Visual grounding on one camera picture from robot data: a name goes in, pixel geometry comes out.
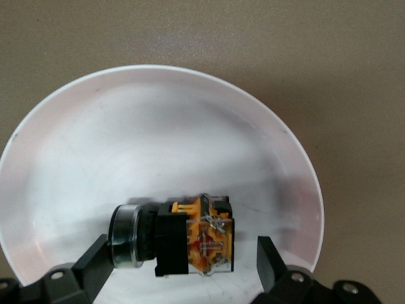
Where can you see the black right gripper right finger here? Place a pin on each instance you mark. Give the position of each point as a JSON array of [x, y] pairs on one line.
[[275, 278]]

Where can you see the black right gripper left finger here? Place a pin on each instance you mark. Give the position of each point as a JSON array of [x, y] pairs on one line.
[[79, 275]]

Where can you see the orange push button switch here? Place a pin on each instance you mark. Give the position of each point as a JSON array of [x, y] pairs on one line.
[[171, 240]]

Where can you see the white round plate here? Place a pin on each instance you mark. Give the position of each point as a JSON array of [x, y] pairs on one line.
[[126, 142]]

